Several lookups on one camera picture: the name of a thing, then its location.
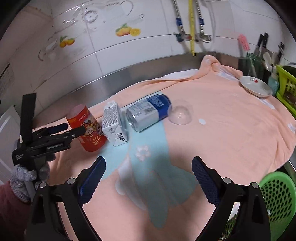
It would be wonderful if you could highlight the white milk carton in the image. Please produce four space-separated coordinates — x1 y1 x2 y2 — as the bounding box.
102 101 128 147

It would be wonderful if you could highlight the clear plastic dome cup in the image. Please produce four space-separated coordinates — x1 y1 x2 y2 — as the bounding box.
168 99 193 125

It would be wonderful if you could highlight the blue silver can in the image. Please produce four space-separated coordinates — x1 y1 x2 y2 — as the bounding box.
125 94 171 132

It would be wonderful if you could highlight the left gloved hand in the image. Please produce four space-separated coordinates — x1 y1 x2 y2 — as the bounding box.
7 154 56 203

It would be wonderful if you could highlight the peach towel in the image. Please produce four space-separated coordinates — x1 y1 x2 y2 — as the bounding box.
49 56 295 240

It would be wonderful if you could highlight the green plastic waste basket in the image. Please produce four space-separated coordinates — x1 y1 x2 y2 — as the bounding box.
222 171 296 241

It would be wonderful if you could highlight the white shallow bowl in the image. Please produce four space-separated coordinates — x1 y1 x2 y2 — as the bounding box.
239 76 273 98

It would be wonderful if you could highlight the green dish rack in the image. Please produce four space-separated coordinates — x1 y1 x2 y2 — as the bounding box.
276 65 295 118

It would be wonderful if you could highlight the green utensil jar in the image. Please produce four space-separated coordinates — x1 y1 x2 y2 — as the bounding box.
245 52 264 79

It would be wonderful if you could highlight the pink bottle brush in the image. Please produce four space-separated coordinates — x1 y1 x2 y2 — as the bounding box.
238 34 250 52

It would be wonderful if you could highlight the yellow gas hose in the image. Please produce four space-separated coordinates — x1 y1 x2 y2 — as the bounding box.
188 0 196 57

